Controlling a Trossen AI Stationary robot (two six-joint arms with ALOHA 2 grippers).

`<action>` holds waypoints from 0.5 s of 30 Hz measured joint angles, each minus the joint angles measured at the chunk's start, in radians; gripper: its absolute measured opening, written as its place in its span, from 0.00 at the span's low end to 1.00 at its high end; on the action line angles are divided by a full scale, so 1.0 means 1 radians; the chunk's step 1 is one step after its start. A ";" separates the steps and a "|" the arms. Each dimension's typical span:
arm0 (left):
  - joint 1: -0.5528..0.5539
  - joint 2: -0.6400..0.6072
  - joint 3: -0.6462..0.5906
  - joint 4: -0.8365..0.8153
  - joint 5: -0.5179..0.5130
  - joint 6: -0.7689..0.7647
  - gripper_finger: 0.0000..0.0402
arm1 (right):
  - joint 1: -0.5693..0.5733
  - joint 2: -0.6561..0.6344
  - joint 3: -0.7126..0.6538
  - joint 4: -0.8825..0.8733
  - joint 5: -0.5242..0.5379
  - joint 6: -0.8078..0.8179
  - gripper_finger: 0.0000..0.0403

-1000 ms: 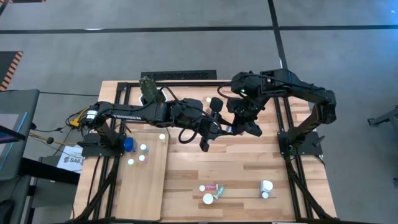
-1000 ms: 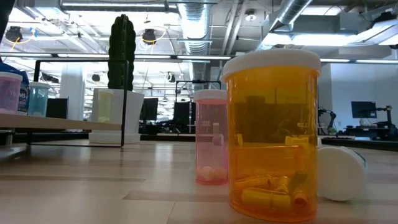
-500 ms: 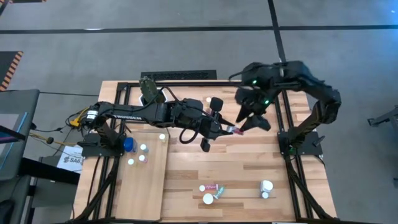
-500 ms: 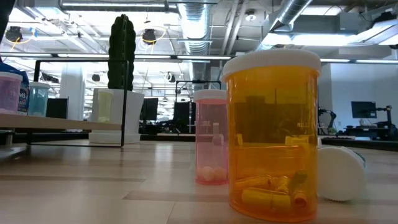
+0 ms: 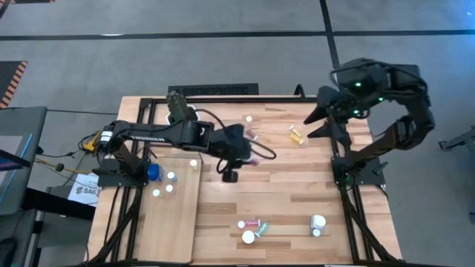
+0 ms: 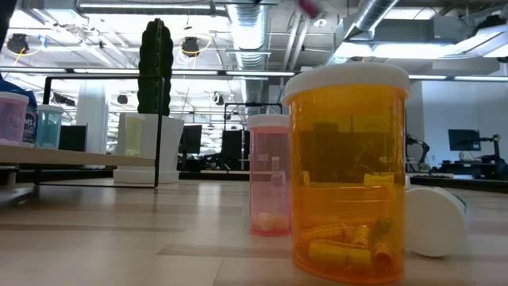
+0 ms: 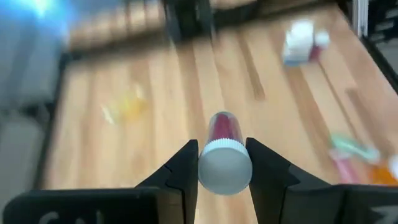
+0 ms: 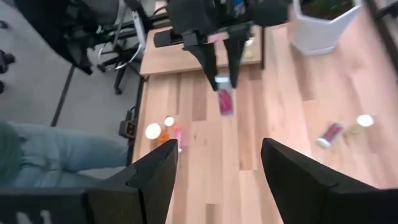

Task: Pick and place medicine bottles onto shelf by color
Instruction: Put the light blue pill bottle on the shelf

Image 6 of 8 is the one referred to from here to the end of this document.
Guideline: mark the yellow translucent pill bottle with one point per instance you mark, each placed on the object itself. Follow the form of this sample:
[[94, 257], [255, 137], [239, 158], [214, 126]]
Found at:
[[134, 137]]

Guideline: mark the pink translucent pill bottle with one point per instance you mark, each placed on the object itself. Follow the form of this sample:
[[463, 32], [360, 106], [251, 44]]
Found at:
[[309, 7], [268, 178], [12, 123]]

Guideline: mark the blue translucent pill bottle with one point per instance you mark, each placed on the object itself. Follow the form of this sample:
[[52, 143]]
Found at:
[[49, 129]]

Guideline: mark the blue TUMS bottle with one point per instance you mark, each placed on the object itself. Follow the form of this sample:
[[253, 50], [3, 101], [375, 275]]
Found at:
[[31, 125]]

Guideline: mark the black background robot arm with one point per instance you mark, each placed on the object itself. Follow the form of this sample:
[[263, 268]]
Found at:
[[416, 153]]

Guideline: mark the dark monitor on arm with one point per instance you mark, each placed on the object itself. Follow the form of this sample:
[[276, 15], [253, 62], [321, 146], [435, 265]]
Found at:
[[464, 140]]

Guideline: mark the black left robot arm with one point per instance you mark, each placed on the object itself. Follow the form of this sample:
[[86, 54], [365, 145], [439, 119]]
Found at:
[[6, 20]]

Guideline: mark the wooden shelf board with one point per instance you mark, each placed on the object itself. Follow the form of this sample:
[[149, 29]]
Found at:
[[79, 157]]

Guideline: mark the black round ceiling device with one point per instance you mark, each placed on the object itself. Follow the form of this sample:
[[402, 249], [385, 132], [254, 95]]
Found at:
[[217, 98], [122, 99]]

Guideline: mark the ceiling light strip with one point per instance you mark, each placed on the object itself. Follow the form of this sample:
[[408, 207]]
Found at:
[[258, 73]]

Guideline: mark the large orange pill bottle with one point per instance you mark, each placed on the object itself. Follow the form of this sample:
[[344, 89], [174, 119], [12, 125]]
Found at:
[[349, 159]]

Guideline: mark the green cactus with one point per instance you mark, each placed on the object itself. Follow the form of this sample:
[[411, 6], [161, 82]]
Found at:
[[152, 67]]

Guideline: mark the white ceiling sensor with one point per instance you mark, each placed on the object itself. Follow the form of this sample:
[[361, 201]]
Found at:
[[319, 22]]

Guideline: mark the ceiling light panel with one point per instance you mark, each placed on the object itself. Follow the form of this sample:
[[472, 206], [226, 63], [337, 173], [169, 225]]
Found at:
[[377, 51]]

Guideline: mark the green pill bottle white cap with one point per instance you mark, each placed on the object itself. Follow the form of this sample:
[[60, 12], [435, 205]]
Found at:
[[434, 222]]

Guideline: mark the black rectangular stand frame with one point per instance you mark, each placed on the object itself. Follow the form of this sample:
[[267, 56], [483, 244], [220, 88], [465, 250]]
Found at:
[[254, 104]]

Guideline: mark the black aluminium table frame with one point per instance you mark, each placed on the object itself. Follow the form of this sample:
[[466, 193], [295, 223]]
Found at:
[[214, 175]]

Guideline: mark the black metal shelf frame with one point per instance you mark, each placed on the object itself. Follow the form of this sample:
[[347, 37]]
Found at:
[[159, 167]]

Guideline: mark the silver ribbed air duct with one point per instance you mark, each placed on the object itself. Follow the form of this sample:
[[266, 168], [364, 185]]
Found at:
[[248, 35]]

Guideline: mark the silver slanted air duct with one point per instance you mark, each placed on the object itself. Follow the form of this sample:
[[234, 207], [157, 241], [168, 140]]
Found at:
[[369, 16]]

